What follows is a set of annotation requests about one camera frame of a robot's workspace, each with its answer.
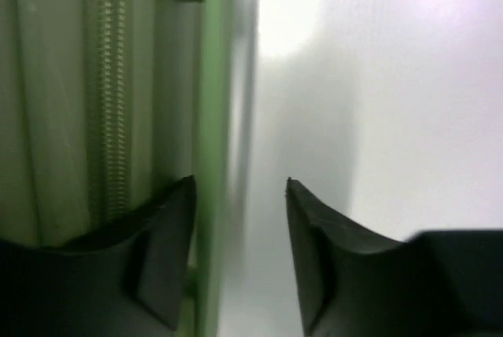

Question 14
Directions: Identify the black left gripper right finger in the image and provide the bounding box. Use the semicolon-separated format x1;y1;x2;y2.
286;179;502;336

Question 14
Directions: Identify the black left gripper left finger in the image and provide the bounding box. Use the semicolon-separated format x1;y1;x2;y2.
1;176;196;336

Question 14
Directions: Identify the green suitcase blue lining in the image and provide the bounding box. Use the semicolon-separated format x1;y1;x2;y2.
1;0;256;336

